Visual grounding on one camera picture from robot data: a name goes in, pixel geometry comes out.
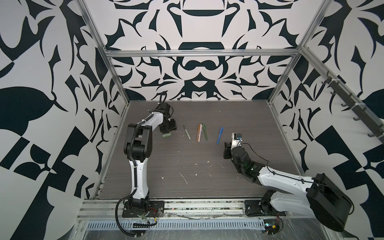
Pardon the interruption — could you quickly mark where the light green pen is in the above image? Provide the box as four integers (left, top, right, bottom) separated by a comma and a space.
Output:
183, 125, 191, 140

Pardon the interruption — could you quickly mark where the blue pen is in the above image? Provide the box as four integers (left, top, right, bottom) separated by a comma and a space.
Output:
217, 126, 224, 144

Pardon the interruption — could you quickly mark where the pink pen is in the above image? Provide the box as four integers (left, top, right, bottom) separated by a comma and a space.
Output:
197, 123, 203, 142

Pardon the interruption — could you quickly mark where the dark green pen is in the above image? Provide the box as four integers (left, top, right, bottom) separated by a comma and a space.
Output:
202, 123, 208, 141

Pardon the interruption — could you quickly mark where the orange pen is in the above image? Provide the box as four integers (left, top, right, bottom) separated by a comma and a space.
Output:
197, 124, 202, 142

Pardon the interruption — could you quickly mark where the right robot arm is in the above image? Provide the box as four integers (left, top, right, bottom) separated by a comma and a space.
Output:
224, 142, 354, 232

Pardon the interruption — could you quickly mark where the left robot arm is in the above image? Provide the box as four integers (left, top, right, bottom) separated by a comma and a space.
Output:
115, 91, 177, 238

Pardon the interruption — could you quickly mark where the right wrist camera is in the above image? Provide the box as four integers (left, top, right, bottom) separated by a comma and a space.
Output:
231, 133, 243, 149

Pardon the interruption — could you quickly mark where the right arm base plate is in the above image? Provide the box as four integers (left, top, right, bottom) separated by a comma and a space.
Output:
245, 200, 286, 217

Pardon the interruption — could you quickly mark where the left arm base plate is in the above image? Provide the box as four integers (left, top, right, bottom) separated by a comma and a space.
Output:
122, 199, 165, 218

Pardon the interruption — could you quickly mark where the aluminium front rail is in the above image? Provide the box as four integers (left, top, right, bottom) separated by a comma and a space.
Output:
76, 196, 332, 221

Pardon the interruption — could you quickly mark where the white cable duct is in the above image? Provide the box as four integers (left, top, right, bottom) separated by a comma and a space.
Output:
86, 219, 266, 231

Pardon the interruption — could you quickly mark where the wall hook rack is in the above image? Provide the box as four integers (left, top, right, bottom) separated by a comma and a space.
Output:
322, 71, 384, 144

